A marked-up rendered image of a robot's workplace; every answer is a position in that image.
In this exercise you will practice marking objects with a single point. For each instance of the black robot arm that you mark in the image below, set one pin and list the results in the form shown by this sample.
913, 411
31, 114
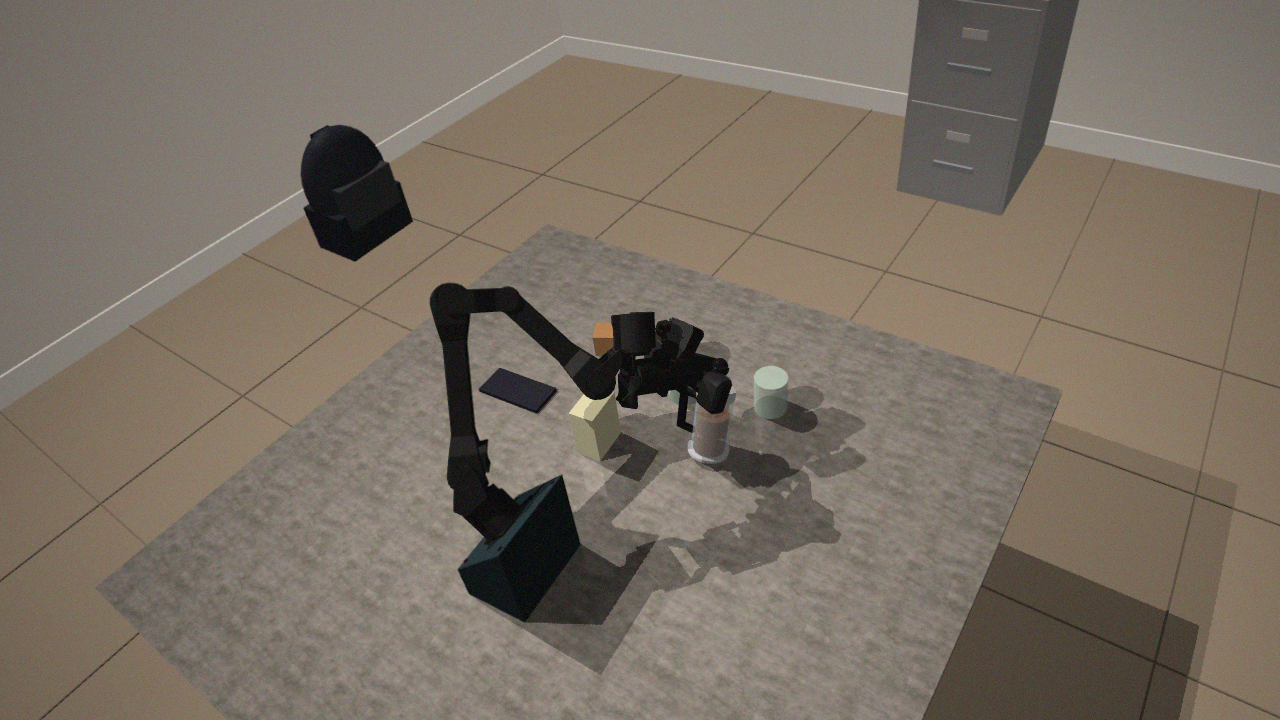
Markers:
490, 509

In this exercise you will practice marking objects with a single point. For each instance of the orange-brown cube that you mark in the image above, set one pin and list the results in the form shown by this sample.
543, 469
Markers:
603, 338

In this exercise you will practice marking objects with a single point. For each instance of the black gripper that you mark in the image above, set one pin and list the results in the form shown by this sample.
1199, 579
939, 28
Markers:
711, 383

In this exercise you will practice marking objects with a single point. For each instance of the dark grey flat rectangular pad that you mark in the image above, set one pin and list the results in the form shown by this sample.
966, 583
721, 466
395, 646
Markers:
518, 390

